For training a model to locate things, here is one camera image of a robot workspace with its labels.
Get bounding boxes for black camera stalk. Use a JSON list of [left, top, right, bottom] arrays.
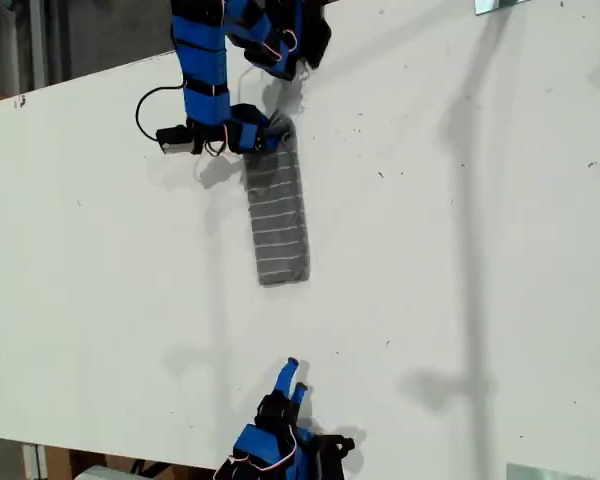
[[189, 123, 231, 157]]

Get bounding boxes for black camera cable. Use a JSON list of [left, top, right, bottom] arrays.
[[135, 85, 187, 142]]

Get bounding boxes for white box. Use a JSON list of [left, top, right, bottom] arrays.
[[78, 464, 137, 480]]

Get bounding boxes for grey white-striped square towel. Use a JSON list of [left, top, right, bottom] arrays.
[[242, 110, 313, 288]]

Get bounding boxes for black camera box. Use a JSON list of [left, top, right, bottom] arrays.
[[155, 125, 194, 157]]

